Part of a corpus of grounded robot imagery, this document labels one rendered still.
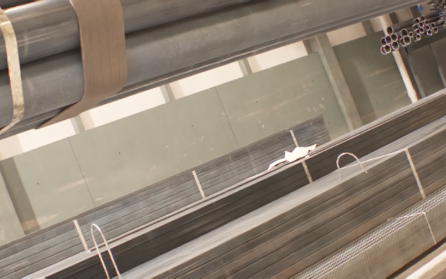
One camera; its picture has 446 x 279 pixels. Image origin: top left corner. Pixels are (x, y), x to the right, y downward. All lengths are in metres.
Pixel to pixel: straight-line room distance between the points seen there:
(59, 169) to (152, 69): 7.91
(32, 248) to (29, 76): 6.05
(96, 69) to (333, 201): 1.42
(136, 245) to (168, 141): 7.66
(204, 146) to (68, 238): 3.65
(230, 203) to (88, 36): 1.77
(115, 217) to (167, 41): 6.28
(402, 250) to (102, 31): 1.59
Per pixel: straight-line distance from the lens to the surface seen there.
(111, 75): 2.41
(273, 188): 4.09
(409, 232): 3.41
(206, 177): 9.41
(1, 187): 9.81
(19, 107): 2.27
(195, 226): 3.79
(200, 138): 11.54
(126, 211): 8.79
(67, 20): 2.30
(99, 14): 2.34
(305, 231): 3.32
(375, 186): 3.64
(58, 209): 10.27
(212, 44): 2.64
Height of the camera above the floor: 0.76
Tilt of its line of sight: level
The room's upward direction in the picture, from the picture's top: 22 degrees counter-clockwise
